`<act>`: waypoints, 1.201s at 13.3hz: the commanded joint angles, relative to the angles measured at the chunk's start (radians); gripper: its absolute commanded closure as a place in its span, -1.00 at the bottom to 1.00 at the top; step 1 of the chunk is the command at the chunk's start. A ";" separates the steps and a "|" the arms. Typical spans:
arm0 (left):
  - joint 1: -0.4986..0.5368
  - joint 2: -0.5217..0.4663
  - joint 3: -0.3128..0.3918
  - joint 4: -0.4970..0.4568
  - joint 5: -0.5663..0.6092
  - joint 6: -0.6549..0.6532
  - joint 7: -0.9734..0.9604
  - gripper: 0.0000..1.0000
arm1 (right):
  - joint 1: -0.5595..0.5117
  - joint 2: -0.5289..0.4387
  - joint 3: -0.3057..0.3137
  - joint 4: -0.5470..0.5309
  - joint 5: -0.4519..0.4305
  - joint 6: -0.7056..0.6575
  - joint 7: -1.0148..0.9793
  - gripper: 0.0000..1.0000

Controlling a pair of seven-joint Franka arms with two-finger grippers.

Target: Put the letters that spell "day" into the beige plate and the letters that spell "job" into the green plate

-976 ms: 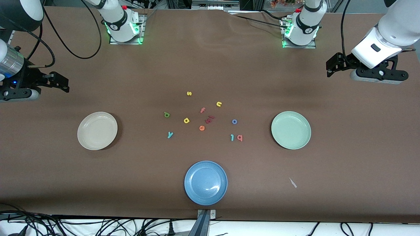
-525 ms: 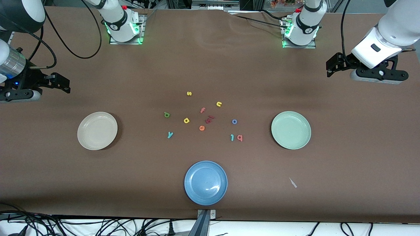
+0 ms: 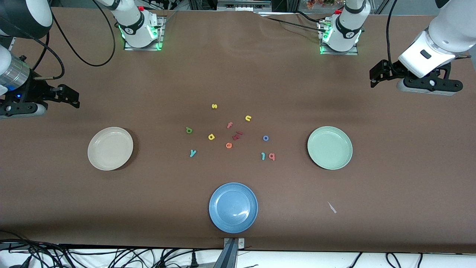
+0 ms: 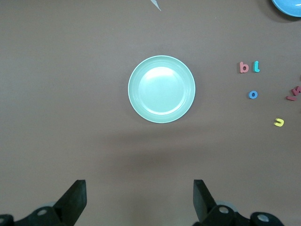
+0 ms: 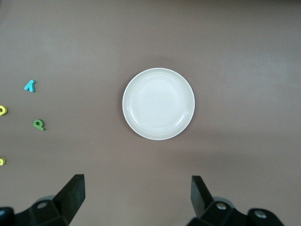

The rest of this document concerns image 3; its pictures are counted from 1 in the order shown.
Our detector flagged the beige brown plate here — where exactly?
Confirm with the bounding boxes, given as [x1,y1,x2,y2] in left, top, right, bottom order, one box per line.
[87,127,134,171]

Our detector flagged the orange artificial flowers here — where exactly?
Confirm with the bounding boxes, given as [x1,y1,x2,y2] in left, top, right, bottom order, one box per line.
[307,0,344,10]

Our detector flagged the pale green plate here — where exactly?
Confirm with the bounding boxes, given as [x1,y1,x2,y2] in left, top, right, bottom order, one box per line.
[307,126,353,170]

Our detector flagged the brown table cover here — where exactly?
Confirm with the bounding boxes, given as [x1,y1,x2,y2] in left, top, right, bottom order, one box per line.
[0,7,476,254]

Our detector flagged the grey metal box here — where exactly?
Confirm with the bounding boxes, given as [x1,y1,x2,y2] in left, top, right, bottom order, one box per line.
[217,0,272,12]

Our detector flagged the blue plate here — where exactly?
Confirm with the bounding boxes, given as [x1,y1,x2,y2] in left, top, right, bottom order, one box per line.
[209,182,258,234]

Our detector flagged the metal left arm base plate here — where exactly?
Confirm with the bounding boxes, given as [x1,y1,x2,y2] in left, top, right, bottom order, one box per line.
[319,20,360,56]

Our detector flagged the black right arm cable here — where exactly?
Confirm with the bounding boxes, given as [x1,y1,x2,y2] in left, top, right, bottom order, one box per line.
[9,0,117,80]

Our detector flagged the black table cable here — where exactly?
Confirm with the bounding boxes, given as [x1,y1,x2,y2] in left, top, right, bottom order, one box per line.
[265,16,325,29]
[296,11,327,22]

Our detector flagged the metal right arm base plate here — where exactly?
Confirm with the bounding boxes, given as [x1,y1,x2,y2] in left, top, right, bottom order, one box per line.
[124,17,164,51]

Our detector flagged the tangled black floor cables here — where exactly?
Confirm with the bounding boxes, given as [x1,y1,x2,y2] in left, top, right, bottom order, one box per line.
[0,230,212,268]

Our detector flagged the grey metal camera post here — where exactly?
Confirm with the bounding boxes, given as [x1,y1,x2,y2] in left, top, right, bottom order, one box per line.
[214,237,246,268]

